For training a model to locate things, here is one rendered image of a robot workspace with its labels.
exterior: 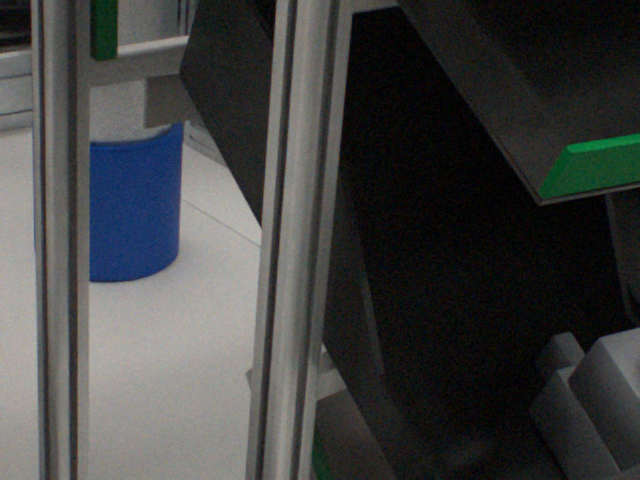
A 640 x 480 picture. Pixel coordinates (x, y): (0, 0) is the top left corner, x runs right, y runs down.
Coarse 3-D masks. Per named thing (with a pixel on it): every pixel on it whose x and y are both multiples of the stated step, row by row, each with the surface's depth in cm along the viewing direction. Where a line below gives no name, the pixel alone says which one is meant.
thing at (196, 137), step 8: (184, 0) 164; (192, 0) 163; (184, 8) 164; (192, 8) 163; (184, 16) 165; (192, 16) 163; (184, 24) 165; (184, 32) 166; (192, 120) 169; (184, 128) 171; (192, 128) 169; (200, 128) 169; (184, 136) 171; (192, 136) 170; (200, 136) 168; (208, 136) 167; (192, 144) 170; (200, 144) 169; (208, 144) 168; (200, 152) 169; (208, 152) 168; (216, 152) 167; (216, 160) 167
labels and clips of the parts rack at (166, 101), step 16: (96, 0) 58; (112, 0) 58; (96, 16) 58; (112, 16) 59; (96, 32) 58; (112, 32) 59; (96, 48) 59; (112, 48) 59; (144, 80) 63; (160, 80) 64; (176, 80) 64; (144, 96) 64; (160, 96) 64; (176, 96) 65; (144, 112) 64; (160, 112) 64; (176, 112) 65; (192, 112) 66
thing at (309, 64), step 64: (64, 0) 56; (320, 0) 43; (64, 64) 58; (320, 64) 44; (64, 128) 59; (320, 128) 46; (64, 192) 60; (320, 192) 47; (64, 256) 62; (320, 256) 48; (64, 320) 63; (256, 320) 50; (320, 320) 49; (64, 384) 65; (256, 384) 51; (64, 448) 66; (256, 448) 52
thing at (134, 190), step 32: (32, 128) 133; (96, 160) 128; (128, 160) 129; (160, 160) 132; (96, 192) 130; (128, 192) 131; (160, 192) 133; (96, 224) 132; (128, 224) 132; (160, 224) 135; (96, 256) 133; (128, 256) 134; (160, 256) 137
